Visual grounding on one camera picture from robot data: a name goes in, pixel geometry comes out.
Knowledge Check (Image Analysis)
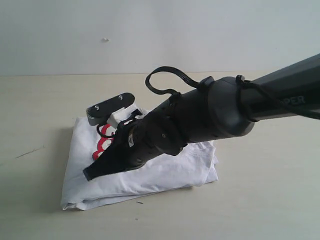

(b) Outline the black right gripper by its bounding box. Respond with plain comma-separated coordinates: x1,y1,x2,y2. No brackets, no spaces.
82,94,190,181

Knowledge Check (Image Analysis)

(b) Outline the white t-shirt red lettering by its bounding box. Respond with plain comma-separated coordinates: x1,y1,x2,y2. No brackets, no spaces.
60,117,218,211

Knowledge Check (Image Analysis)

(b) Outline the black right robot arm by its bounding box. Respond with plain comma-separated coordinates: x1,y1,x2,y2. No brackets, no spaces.
83,55,320,181

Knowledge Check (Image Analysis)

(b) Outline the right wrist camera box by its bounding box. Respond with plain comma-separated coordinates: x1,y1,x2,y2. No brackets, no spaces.
86,92,145,127

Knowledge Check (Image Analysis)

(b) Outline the small white wall fixture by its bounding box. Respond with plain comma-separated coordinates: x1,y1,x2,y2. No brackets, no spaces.
101,37,109,42

